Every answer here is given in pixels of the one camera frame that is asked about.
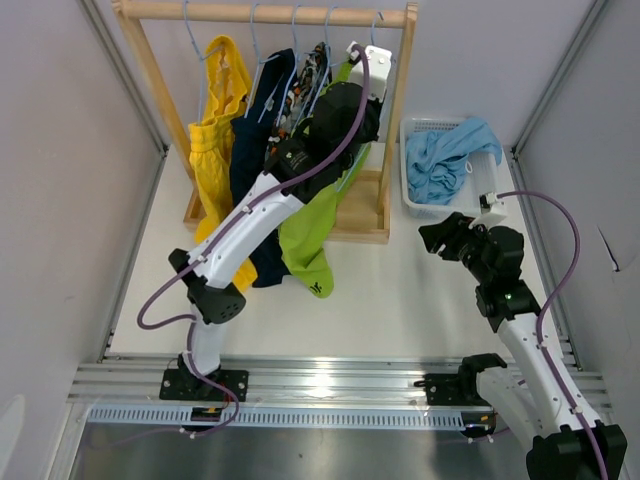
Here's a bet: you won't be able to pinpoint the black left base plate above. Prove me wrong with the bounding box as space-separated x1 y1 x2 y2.
159 368 249 402

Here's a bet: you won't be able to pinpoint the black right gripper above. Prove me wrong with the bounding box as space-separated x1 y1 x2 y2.
418 212 492 285

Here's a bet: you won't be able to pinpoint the camouflage patterned shorts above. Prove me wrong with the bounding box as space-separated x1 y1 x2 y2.
258 42 332 160

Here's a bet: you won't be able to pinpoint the slotted grey cable duct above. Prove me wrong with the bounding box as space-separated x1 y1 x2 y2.
87 404 496 431

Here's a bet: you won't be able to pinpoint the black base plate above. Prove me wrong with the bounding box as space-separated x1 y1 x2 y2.
159 368 249 402
413 373 489 407

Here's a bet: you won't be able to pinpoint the wooden clothes rack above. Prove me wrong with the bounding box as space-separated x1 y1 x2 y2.
112 1 419 244

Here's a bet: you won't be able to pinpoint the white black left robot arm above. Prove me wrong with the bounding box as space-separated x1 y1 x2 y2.
169 82 386 400

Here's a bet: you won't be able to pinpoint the yellow shorts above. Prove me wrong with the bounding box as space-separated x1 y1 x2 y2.
187 34 259 294

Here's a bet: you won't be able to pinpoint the white plastic basket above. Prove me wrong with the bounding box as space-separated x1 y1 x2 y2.
400 117 502 222

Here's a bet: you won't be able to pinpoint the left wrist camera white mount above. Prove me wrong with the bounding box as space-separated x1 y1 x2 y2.
347 41 392 103

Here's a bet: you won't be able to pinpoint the light blue shorts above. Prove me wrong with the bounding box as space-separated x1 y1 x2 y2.
405 117 501 206

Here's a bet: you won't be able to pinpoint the lime green shorts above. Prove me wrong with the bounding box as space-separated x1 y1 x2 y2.
277 57 374 301

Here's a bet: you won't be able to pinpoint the aluminium mounting rail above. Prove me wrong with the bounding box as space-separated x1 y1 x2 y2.
67 355 614 412

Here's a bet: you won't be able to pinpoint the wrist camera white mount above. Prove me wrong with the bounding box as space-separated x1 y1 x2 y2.
469 192 508 230
347 41 392 103

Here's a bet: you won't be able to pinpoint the blue hanger of navy shorts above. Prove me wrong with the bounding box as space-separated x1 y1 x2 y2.
243 2 274 119

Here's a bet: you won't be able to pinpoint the blue hanger of camouflage shorts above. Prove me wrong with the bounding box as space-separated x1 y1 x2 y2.
274 5 314 137

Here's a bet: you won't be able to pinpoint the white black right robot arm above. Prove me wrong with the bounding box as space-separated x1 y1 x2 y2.
418 212 628 479

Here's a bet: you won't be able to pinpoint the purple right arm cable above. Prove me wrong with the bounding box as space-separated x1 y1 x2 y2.
497 191 611 480

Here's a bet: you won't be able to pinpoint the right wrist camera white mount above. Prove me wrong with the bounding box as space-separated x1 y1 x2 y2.
469 192 508 230

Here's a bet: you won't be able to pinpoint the blue hanger of green shorts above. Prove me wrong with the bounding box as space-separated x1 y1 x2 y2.
291 6 342 131

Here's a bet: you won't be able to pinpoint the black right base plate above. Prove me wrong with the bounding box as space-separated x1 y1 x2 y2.
413 373 489 407

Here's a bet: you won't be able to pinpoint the blue hanger of yellow shorts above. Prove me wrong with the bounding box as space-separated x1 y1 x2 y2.
182 0 220 125

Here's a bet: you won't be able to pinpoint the navy blue shorts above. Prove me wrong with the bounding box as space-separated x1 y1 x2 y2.
229 49 297 288

